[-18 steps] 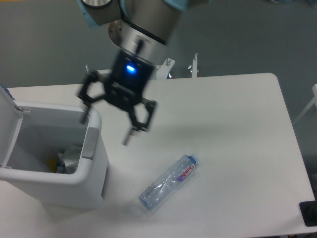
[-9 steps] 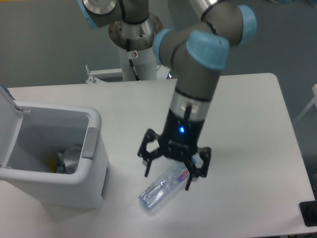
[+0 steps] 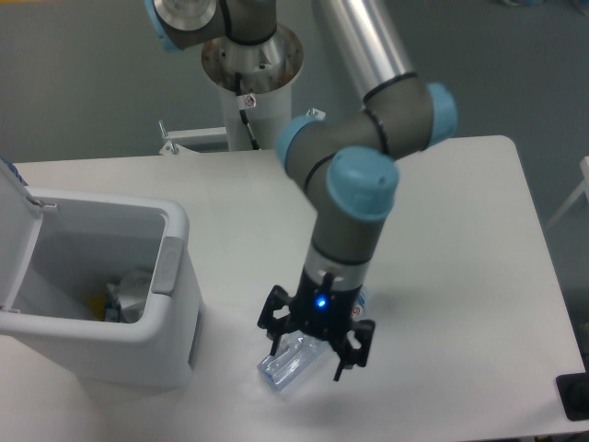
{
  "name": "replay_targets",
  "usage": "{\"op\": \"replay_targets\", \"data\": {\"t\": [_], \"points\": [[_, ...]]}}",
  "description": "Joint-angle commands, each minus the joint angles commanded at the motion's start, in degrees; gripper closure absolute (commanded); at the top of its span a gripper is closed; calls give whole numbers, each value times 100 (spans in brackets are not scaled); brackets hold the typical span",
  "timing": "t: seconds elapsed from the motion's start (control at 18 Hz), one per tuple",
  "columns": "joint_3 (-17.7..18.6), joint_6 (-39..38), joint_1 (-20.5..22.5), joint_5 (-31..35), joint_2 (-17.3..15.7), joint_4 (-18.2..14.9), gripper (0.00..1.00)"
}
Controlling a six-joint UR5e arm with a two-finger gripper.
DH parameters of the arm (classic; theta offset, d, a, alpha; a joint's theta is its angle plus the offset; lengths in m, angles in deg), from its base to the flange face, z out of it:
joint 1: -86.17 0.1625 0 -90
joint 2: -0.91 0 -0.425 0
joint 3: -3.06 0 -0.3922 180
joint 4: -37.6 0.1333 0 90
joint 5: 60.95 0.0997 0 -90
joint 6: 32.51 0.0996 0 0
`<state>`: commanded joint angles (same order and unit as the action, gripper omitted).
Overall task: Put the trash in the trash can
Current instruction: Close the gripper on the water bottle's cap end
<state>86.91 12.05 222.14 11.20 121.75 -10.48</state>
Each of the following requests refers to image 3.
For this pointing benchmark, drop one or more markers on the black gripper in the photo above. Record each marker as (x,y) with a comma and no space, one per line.
(324,313)

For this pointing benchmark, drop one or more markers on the clear plastic water bottle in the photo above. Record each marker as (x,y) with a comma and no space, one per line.
(297,351)

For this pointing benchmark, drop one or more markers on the white green wrapper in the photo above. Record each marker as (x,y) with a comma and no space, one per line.
(127,299)

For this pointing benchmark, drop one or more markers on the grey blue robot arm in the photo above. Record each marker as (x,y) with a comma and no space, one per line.
(346,169)

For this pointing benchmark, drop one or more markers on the white plastic trash can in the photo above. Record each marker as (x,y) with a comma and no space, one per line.
(101,284)

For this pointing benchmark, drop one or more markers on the yellow trash in bin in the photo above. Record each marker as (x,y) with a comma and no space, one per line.
(98,305)

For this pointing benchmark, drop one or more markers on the white trash can lid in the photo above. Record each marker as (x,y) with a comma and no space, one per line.
(21,220)

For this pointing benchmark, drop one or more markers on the black device at table edge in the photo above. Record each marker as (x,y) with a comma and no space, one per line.
(573,391)

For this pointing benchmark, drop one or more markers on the white furniture leg right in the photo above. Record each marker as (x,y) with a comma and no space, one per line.
(581,190)

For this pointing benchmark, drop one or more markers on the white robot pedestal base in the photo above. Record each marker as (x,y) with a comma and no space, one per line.
(255,88)

